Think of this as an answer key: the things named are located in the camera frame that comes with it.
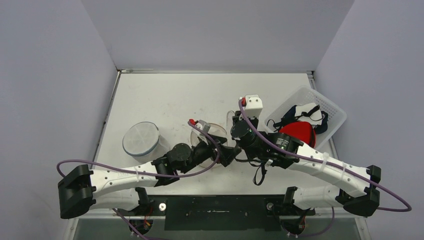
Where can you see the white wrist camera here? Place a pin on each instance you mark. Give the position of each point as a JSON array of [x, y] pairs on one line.
[[252, 106], [201, 128]]

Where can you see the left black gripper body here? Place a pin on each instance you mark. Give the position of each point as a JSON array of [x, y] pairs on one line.
[[203, 151]]

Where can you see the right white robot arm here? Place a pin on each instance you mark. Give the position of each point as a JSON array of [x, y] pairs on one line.
[[348, 186]]

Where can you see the navy blue bra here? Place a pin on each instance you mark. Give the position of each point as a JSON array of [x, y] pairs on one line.
[[303, 113]]

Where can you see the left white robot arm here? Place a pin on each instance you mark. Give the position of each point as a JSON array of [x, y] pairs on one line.
[[84, 189]]

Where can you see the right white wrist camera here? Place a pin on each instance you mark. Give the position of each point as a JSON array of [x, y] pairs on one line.
[[252, 106]]

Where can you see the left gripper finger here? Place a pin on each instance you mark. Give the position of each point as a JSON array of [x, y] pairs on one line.
[[228, 154], [219, 140]]

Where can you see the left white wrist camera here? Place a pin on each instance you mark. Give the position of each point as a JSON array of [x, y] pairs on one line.
[[201, 128]]

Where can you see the blue-trim mesh laundry bag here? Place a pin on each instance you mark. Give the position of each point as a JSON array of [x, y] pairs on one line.
[[144, 142]]

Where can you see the white plastic basket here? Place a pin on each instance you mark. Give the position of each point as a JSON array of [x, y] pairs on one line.
[[304, 95]]

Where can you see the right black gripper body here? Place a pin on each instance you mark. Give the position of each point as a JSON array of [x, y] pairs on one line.
[[239, 119]]

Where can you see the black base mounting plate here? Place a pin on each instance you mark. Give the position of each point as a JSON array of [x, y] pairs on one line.
[[220, 212]]

